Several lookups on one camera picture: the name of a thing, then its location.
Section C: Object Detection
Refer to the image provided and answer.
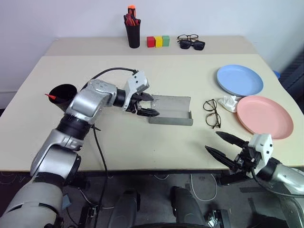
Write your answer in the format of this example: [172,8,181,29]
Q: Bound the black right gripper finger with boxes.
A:
[204,145,238,171]
[215,131,249,149]

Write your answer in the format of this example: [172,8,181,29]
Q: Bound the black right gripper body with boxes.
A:
[234,142,262,179]

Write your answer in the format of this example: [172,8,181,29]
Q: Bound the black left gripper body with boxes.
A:
[126,91,146,114]

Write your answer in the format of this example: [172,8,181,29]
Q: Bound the grey glasses case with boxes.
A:
[148,94,194,126]

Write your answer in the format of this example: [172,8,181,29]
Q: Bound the thin dark-framed glasses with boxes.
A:
[203,99,223,130]

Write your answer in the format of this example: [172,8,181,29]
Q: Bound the brown-framed clear glasses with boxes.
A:
[176,34,200,43]

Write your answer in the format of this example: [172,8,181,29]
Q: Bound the wide black cup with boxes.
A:
[48,83,78,112]

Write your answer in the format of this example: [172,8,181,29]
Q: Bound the white crumpled cloth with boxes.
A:
[217,95,238,113]

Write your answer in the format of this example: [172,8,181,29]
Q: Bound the pink plate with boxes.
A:
[236,95,295,141]

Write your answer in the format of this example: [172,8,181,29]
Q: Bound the blue plate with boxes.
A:
[216,64,265,97]

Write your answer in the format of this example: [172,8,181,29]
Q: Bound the dark rounded shape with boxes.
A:
[170,186,208,228]
[108,188,141,228]

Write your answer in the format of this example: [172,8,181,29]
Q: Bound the tall black pen holder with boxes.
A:
[125,22,142,49]

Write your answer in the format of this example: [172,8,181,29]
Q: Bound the black sunglasses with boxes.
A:
[178,40,206,51]

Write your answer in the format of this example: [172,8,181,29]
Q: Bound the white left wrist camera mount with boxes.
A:
[123,70,151,112]

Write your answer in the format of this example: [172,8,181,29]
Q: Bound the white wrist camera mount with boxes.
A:
[123,70,151,112]
[248,133,274,167]

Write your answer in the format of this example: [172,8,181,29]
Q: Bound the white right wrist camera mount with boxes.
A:
[248,133,274,167]

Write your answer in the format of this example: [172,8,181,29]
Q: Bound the black bracket under table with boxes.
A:
[218,174,249,187]

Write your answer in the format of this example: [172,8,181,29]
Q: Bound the white floor cable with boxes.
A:
[78,189,115,209]
[189,174,219,203]

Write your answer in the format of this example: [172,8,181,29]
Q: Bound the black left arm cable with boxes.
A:
[80,67,140,91]

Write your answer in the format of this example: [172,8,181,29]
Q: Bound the black hanging cable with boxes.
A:
[91,125,109,228]

